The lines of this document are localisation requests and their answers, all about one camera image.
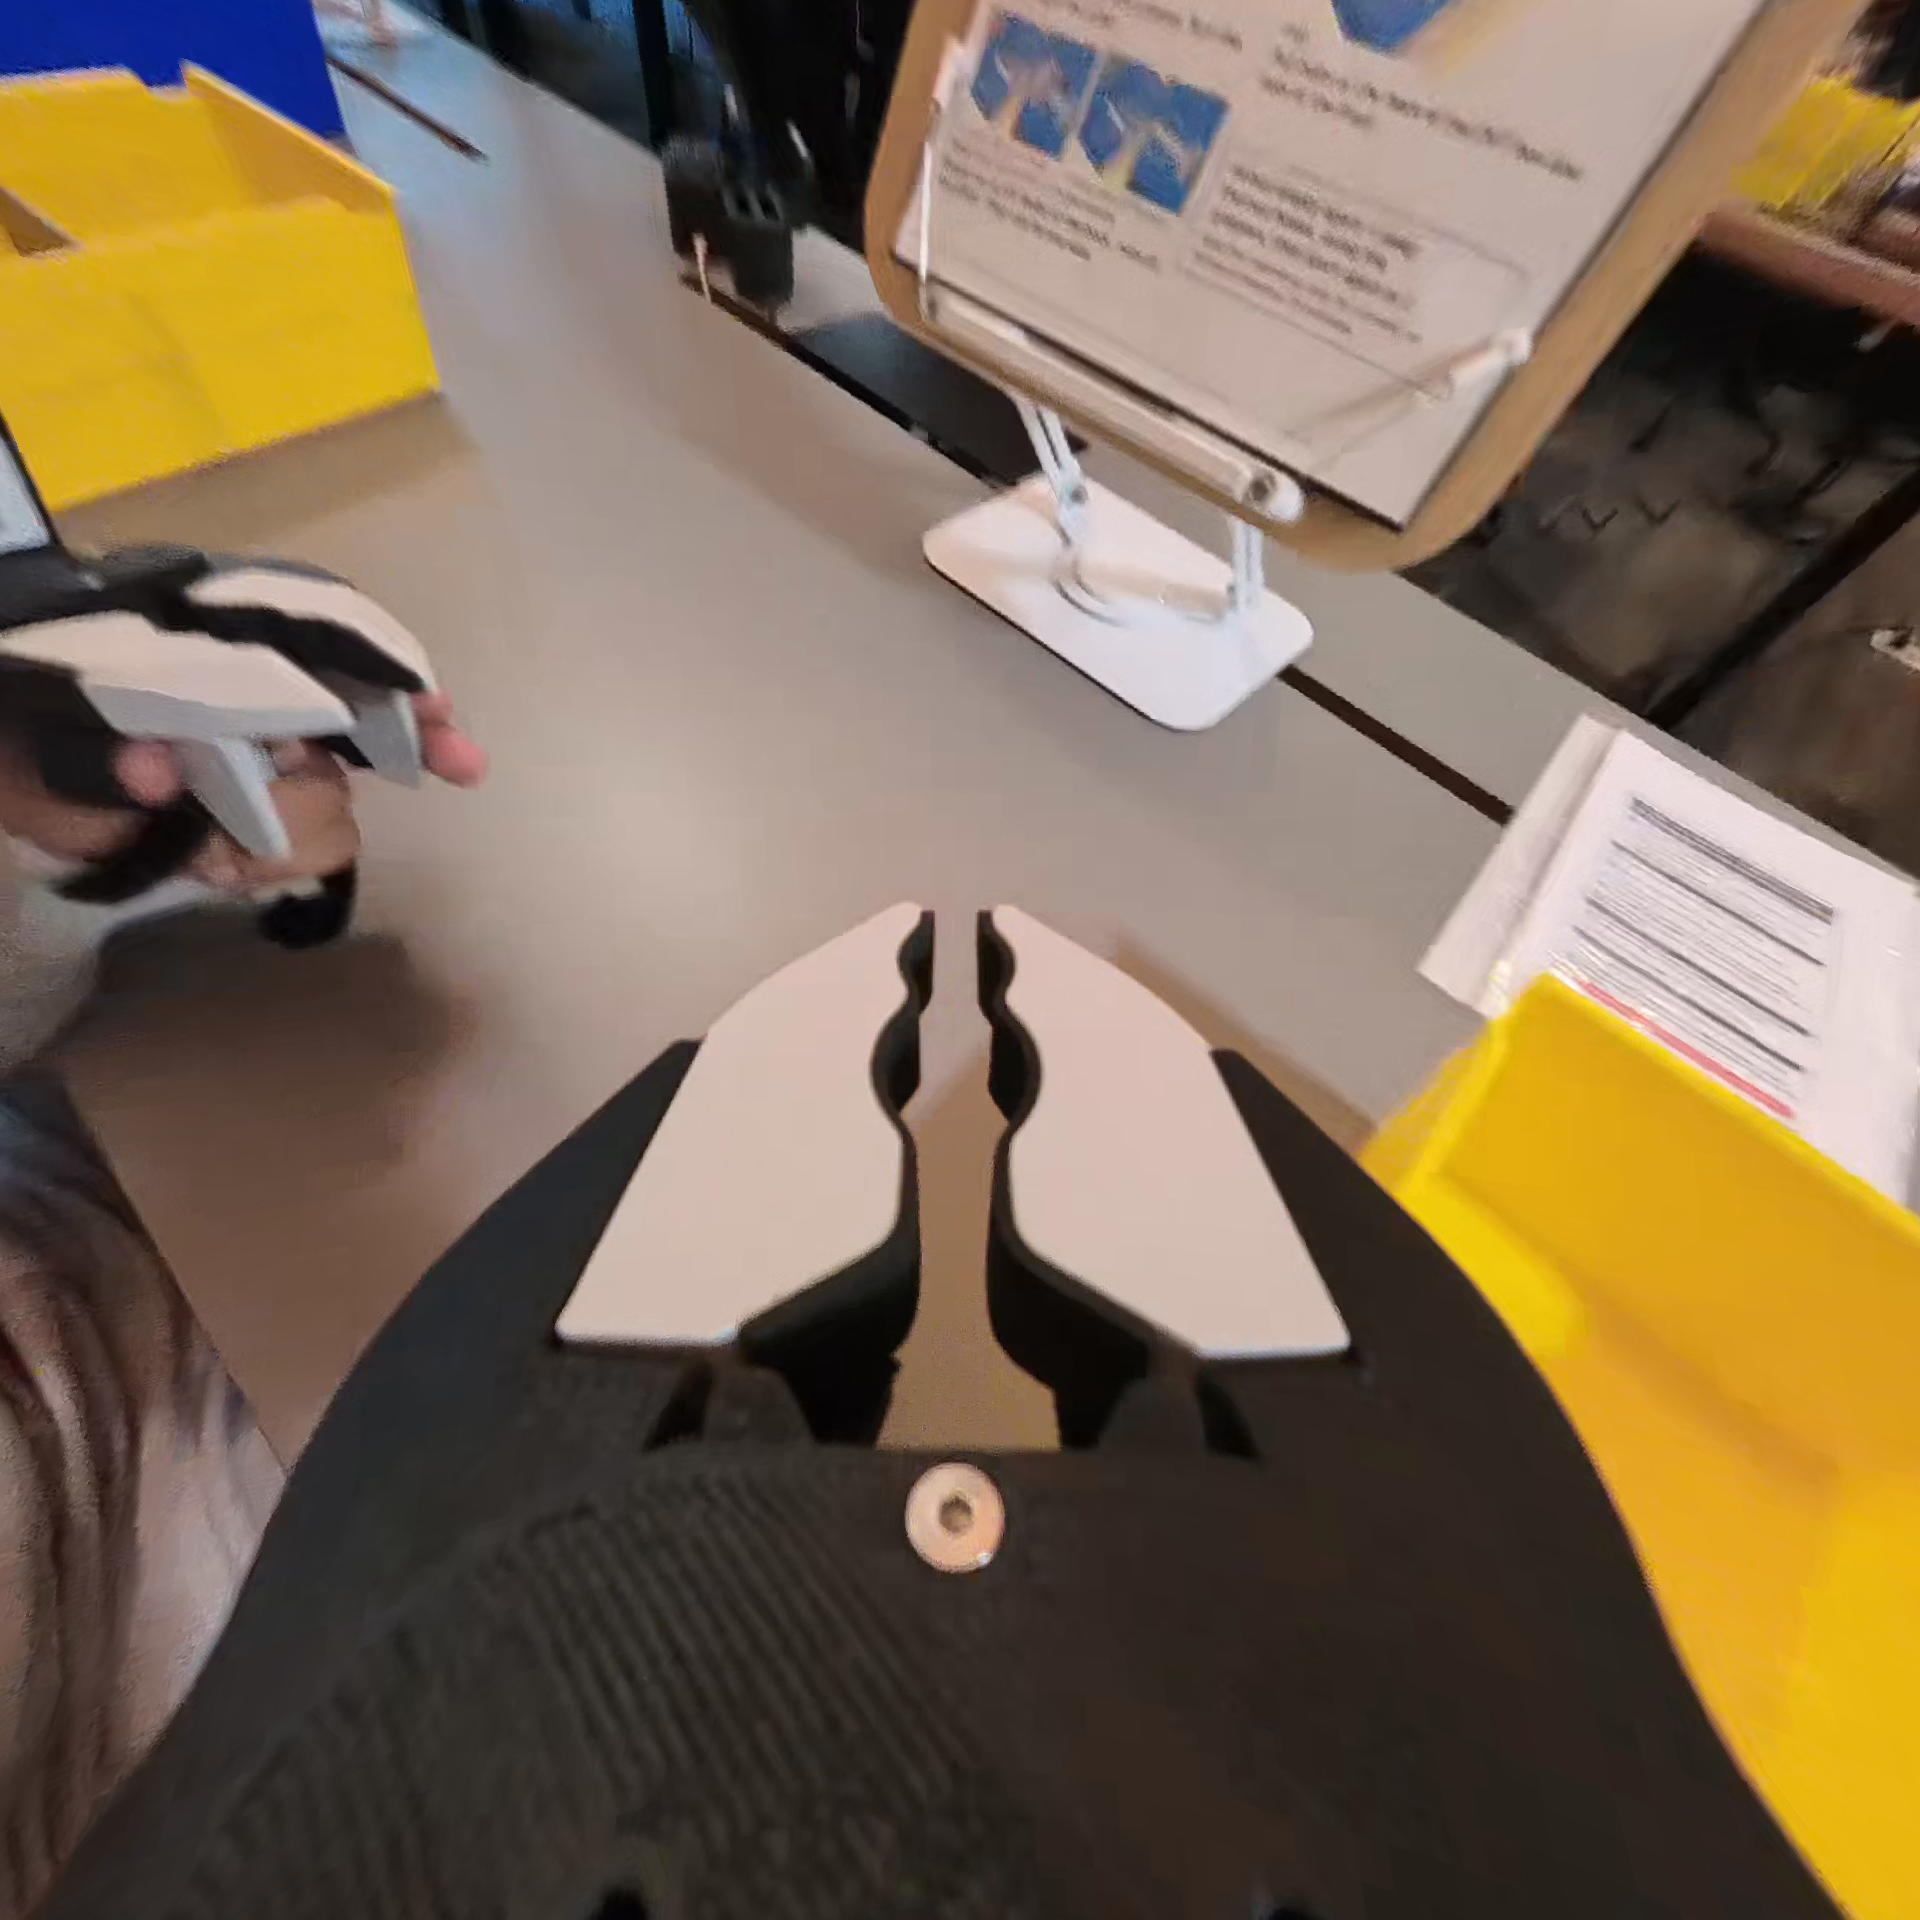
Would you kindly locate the black desk clamp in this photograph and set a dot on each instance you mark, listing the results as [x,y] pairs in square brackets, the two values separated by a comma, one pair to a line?
[742,225]

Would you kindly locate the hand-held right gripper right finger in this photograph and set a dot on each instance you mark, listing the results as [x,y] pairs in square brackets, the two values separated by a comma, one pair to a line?
[1154,1187]

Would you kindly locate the laminated paper sheet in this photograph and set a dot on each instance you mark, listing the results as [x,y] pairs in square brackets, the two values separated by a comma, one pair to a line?
[1696,930]

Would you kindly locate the grey desk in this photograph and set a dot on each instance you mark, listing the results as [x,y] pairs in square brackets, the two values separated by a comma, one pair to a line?
[677,600]

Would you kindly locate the yellow plastic bin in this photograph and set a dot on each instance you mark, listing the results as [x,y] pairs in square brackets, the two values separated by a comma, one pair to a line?
[223,300]
[1722,1351]

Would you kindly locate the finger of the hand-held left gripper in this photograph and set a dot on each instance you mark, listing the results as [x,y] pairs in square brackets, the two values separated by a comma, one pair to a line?
[328,616]
[194,677]

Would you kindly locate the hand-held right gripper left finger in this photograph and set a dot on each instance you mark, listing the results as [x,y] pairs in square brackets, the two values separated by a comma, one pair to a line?
[749,1170]

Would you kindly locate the blue panel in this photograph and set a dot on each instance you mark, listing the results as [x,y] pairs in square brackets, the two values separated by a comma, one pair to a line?
[150,45]

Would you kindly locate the person's left hand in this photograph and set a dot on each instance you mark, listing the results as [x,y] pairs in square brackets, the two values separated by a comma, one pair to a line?
[317,826]

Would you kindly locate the wooden document stand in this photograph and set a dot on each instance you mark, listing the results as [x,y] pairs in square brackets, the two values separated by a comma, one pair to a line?
[1141,643]

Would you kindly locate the printed instruction paper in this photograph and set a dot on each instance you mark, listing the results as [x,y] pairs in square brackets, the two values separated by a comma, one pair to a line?
[1275,225]

